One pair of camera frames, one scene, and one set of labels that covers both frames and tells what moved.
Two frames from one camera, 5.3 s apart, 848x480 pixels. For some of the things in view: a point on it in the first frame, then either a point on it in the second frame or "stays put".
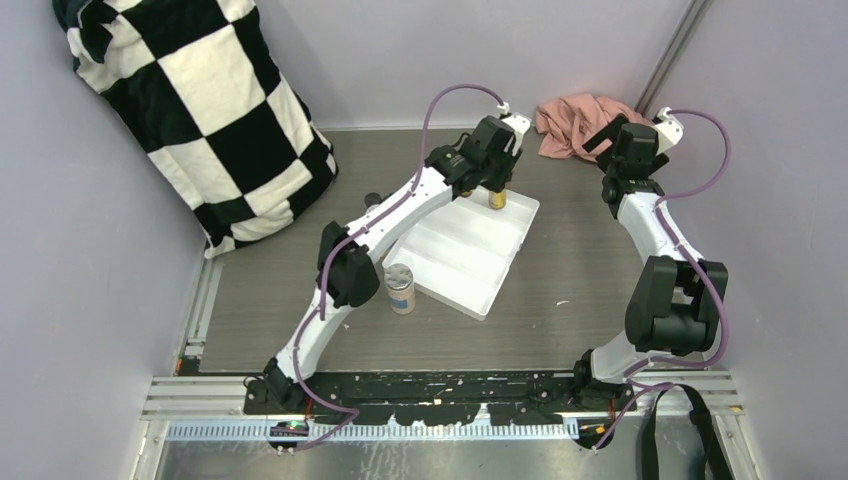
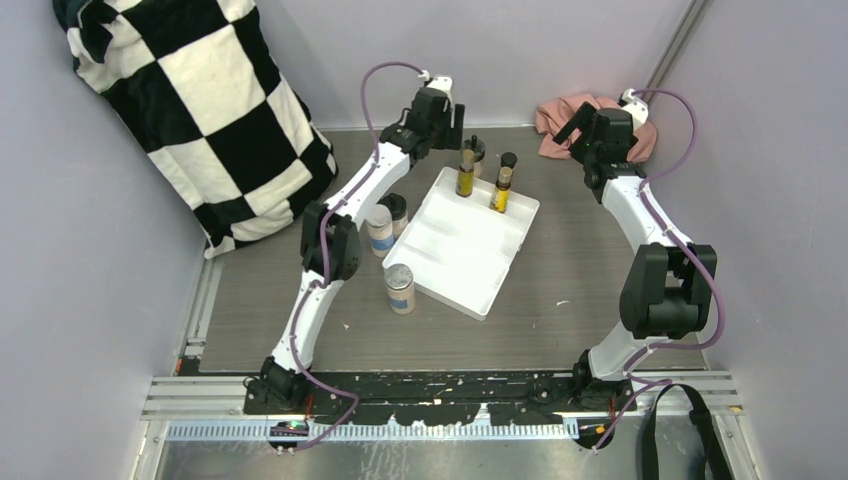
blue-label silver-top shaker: x=400 y=282 stays put
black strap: x=700 y=415 stays put
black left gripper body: x=499 y=171 → x=442 y=133
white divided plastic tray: x=461 y=254 stays put
